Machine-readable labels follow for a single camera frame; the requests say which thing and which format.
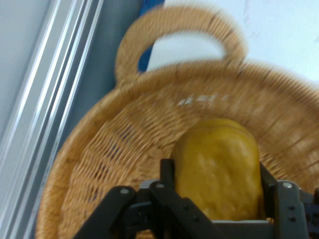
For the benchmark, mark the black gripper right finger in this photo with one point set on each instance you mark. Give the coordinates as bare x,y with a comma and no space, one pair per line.
289,211

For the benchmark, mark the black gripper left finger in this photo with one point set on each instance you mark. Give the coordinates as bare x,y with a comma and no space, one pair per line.
169,211

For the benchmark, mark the woven wicker basket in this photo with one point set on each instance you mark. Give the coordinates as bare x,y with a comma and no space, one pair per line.
139,139

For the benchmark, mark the horizontal aluminium frame rail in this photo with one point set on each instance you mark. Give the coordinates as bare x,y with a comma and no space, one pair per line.
49,99

